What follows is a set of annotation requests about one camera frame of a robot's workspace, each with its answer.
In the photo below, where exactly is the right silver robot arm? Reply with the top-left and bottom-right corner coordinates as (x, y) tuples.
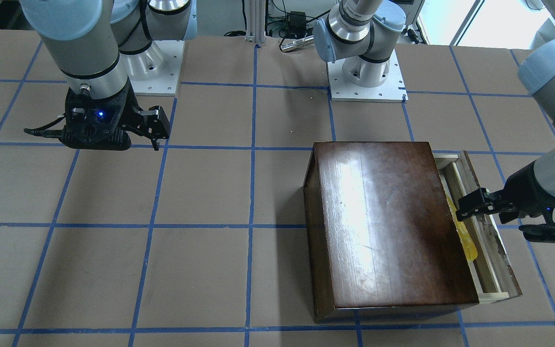
(20, 0), (198, 151)

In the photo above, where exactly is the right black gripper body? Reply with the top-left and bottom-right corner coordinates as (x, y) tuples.
(60, 81), (138, 151)

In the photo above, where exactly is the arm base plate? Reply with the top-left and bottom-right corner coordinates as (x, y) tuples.
(327, 50), (409, 103)
(120, 41), (185, 96)

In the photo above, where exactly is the dark wooden drawer cabinet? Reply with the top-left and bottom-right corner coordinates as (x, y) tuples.
(303, 141), (480, 324)

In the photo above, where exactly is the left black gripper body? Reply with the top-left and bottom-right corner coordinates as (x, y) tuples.
(499, 162), (555, 224)

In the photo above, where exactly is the yellow corn cob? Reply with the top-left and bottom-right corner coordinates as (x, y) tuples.
(445, 193), (478, 262)

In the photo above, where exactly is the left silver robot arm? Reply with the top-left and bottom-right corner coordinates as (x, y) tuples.
(313, 0), (555, 227)

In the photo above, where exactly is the wooden drawer with handle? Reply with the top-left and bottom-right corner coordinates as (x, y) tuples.
(433, 151), (523, 304)

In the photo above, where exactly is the aluminium frame post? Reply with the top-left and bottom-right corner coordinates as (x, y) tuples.
(243, 0), (268, 47)

